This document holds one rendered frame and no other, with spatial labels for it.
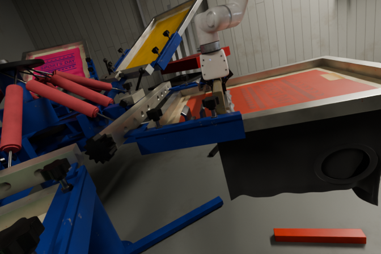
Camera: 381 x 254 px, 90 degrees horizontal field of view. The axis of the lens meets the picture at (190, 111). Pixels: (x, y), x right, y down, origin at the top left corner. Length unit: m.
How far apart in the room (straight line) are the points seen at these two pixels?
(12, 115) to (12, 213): 0.43
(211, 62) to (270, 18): 3.19
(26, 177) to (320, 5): 4.15
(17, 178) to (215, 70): 0.64
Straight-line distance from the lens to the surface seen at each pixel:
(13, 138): 0.83
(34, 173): 0.58
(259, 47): 3.84
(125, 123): 0.61
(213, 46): 0.72
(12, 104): 0.93
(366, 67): 0.89
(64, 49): 2.43
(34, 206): 0.53
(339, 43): 4.36
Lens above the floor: 1.20
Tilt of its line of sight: 18 degrees down
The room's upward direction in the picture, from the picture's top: 15 degrees counter-clockwise
